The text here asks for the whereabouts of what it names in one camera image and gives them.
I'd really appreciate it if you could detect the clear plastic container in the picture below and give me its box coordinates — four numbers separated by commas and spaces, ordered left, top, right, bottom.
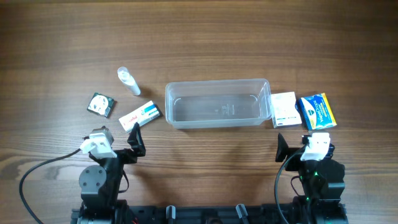
165, 78, 272, 129

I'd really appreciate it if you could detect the white red medicine box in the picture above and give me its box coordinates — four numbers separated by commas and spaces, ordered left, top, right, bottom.
119, 101, 160, 133

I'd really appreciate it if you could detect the small clear white bottle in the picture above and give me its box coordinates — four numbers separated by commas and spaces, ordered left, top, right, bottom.
117, 67, 141, 96

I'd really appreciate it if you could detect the dark green round-label box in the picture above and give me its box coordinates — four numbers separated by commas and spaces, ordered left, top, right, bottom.
87, 93, 116, 118

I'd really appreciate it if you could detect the left black cable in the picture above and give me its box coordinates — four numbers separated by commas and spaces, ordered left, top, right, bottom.
19, 148, 82, 224

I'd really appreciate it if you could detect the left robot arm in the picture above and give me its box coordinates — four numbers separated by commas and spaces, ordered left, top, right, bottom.
71, 123, 146, 224

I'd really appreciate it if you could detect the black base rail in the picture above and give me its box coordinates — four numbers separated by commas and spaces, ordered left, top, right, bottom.
70, 203, 348, 224

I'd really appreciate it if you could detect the white Beiersdorf plaster box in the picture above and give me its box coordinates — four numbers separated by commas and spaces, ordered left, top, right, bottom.
271, 91, 302, 128

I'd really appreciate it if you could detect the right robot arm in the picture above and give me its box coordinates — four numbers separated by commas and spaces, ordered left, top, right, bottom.
274, 133, 348, 224

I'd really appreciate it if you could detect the blue yellow VapoDrops box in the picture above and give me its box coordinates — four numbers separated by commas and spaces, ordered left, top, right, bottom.
298, 93, 337, 130

